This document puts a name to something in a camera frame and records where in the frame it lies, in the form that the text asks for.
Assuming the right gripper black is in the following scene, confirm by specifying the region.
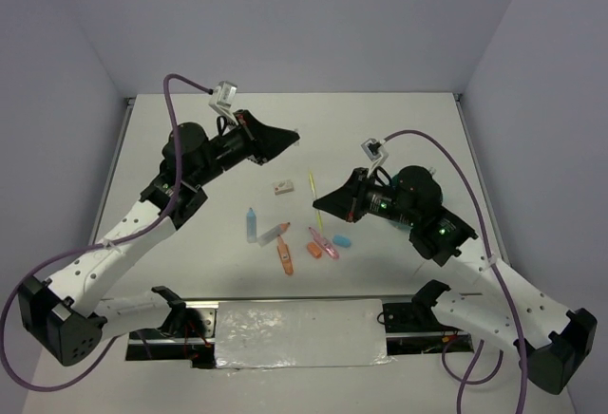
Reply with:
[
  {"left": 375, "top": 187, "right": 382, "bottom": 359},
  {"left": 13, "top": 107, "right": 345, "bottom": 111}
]
[{"left": 313, "top": 166, "right": 417, "bottom": 226}]

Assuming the pink highlighter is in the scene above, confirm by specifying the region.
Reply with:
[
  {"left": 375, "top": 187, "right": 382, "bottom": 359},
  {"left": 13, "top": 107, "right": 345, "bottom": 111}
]
[{"left": 308, "top": 227, "right": 340, "bottom": 260}]

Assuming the yellow highlighter pen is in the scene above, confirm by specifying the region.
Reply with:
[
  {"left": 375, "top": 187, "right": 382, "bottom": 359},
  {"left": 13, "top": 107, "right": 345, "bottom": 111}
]
[{"left": 308, "top": 170, "right": 325, "bottom": 231}]

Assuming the blue marker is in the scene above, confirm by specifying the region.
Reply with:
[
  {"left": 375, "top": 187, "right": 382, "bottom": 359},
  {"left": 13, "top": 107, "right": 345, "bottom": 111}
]
[{"left": 246, "top": 208, "right": 257, "bottom": 243}]

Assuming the blue eraser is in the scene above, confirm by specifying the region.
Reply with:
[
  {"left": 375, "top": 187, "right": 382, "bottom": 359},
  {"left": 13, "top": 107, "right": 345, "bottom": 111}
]
[{"left": 332, "top": 235, "right": 352, "bottom": 248}]

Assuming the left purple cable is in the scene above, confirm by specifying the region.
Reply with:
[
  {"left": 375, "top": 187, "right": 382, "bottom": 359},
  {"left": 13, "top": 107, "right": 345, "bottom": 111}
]
[{"left": 0, "top": 73, "right": 215, "bottom": 392}]

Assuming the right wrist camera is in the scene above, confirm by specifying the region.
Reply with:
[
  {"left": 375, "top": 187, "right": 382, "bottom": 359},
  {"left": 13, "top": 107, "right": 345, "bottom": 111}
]
[{"left": 361, "top": 138, "right": 389, "bottom": 174}]

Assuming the purple cable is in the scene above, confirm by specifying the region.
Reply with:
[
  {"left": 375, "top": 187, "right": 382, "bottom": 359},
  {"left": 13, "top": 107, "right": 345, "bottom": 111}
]
[
  {"left": 379, "top": 129, "right": 526, "bottom": 414},
  {"left": 0, "top": 73, "right": 215, "bottom": 392}
]

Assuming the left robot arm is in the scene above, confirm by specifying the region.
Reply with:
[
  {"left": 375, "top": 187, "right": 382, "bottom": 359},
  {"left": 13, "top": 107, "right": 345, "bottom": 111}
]
[{"left": 18, "top": 110, "right": 299, "bottom": 367}]

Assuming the orange highlighter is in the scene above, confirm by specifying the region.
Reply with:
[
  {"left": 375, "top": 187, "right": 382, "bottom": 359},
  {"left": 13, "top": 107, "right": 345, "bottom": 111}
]
[{"left": 276, "top": 236, "right": 294, "bottom": 276}]

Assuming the white eraser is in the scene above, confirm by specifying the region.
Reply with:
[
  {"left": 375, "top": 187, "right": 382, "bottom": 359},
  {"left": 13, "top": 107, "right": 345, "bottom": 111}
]
[{"left": 273, "top": 179, "right": 295, "bottom": 196}]

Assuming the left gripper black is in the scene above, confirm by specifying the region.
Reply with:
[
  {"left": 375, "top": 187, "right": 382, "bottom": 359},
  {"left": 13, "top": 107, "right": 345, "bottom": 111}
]
[{"left": 192, "top": 110, "right": 298, "bottom": 187}]

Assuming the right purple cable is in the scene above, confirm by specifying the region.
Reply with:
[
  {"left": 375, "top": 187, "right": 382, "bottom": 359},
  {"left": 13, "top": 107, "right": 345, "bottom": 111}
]
[{"left": 379, "top": 129, "right": 526, "bottom": 414}]

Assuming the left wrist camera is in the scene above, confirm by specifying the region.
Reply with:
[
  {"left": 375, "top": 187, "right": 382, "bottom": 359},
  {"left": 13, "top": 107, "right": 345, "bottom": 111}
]
[{"left": 209, "top": 81, "right": 238, "bottom": 113}]

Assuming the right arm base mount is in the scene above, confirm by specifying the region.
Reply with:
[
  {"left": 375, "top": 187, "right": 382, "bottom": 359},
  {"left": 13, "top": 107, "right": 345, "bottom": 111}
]
[{"left": 376, "top": 301, "right": 473, "bottom": 357}]

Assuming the silver foil sheet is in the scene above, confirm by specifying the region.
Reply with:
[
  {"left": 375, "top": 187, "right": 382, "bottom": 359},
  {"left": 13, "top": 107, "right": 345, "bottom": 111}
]
[{"left": 215, "top": 299, "right": 390, "bottom": 369}]

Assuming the orange highlighter cap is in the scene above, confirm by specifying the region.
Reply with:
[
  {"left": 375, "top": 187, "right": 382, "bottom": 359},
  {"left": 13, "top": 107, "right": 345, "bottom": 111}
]
[{"left": 306, "top": 241, "right": 323, "bottom": 259}]

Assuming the teal round pen holder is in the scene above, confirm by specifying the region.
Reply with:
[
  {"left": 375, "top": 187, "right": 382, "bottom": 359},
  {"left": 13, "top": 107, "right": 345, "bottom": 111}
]
[{"left": 391, "top": 167, "right": 418, "bottom": 232}]

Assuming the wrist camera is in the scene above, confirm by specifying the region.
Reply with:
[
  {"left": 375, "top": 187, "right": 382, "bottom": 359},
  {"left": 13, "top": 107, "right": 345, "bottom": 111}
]
[
  {"left": 209, "top": 81, "right": 238, "bottom": 113},
  {"left": 361, "top": 138, "right": 389, "bottom": 174}
]

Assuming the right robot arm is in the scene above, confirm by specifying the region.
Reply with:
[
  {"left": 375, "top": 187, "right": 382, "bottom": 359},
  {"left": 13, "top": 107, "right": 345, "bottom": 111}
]
[{"left": 313, "top": 166, "right": 598, "bottom": 395}]

